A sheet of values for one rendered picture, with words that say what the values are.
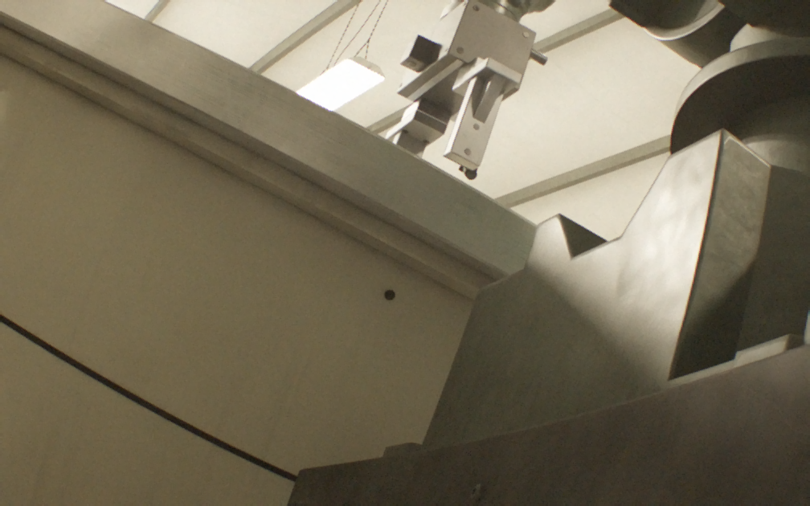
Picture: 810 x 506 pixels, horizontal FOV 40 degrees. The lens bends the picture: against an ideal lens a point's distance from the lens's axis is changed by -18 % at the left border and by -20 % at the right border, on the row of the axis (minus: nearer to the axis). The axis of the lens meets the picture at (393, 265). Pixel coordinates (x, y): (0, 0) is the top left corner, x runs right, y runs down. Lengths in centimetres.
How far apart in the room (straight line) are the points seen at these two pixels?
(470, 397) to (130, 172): 48
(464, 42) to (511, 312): 137
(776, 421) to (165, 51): 82
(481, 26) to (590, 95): 946
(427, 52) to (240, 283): 106
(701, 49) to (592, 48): 994
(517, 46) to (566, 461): 165
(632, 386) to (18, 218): 66
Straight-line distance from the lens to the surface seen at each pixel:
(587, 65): 1117
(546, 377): 65
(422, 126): 222
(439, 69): 211
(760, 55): 72
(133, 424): 109
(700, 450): 41
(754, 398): 39
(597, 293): 63
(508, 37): 212
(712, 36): 96
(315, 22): 1209
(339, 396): 116
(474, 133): 196
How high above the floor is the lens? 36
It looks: 19 degrees up
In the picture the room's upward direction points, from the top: 20 degrees clockwise
